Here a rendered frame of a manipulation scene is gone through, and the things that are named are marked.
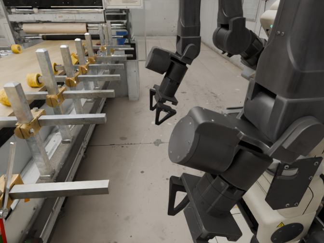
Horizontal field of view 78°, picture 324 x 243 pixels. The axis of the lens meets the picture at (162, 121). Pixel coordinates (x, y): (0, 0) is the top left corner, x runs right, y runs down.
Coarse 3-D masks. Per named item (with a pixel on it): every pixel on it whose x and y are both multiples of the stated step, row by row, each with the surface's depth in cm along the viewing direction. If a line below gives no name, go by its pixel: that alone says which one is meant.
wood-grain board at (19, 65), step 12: (36, 48) 222; (48, 48) 222; (72, 48) 222; (0, 60) 175; (12, 60) 175; (24, 60) 175; (36, 60) 175; (60, 60) 175; (0, 72) 144; (12, 72) 144; (24, 72) 144; (36, 72) 144; (60, 72) 144; (0, 84) 123; (24, 84) 123; (0, 108) 94; (12, 108) 94
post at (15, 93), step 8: (8, 88) 63; (16, 88) 64; (8, 96) 64; (16, 96) 65; (24, 96) 68; (16, 104) 66; (24, 104) 67; (16, 112) 67; (24, 112) 67; (24, 120) 69; (32, 136) 72; (32, 144) 74; (40, 144) 77; (32, 152) 76; (40, 152) 76; (40, 160) 78; (48, 160) 82; (40, 168) 80; (48, 168) 82
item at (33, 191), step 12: (96, 180) 61; (108, 180) 61; (12, 192) 57; (24, 192) 58; (36, 192) 58; (48, 192) 58; (60, 192) 59; (72, 192) 59; (84, 192) 60; (96, 192) 60; (108, 192) 60
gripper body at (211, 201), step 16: (192, 176) 33; (208, 176) 27; (192, 192) 29; (208, 192) 27; (224, 192) 26; (240, 192) 25; (208, 208) 27; (224, 208) 26; (208, 224) 25; (224, 224) 27
